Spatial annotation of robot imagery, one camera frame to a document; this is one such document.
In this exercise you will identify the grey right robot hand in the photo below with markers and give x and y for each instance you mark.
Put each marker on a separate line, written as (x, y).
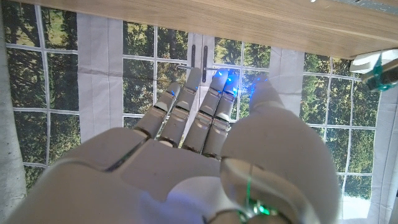
(174, 174)

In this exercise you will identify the white toothpaste tube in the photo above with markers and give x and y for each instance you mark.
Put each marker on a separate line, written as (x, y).
(384, 73)

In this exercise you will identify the printed window backdrop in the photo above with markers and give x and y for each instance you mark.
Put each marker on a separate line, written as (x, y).
(99, 77)

